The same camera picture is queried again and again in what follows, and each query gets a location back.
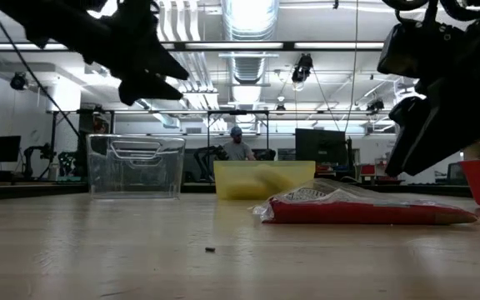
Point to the small black monitor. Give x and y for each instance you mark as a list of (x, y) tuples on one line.
[(3, 148)]

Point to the black ceiling camera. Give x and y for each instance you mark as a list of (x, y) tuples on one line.
[(302, 66), (375, 105), (18, 81)]

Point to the black computer monitor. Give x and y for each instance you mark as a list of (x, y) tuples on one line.
[(319, 146)]

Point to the small dark crumb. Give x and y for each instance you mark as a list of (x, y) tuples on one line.
[(210, 249)]

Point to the red snack package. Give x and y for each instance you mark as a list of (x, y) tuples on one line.
[(348, 210)]

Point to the black overhead frame bar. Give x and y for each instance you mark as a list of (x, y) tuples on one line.
[(290, 46)]

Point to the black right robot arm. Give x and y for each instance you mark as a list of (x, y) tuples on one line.
[(415, 50)]

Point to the black background robot arm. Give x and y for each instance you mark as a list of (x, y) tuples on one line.
[(208, 155)]

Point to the yellow plastic bin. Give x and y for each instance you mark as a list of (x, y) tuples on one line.
[(231, 171)]

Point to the person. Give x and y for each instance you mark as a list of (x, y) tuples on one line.
[(238, 151)]

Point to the black aluminium table frame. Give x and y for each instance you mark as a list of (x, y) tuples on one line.
[(15, 189)]

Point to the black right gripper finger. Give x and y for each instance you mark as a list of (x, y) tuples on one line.
[(408, 125), (461, 121)]

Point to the clear plastic bin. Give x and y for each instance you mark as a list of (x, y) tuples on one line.
[(136, 175)]

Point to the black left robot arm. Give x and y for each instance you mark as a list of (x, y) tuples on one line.
[(48, 25)]

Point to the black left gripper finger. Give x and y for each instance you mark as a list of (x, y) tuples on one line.
[(161, 62), (144, 89)]

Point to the black background rig frame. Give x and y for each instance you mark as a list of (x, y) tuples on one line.
[(238, 112)]

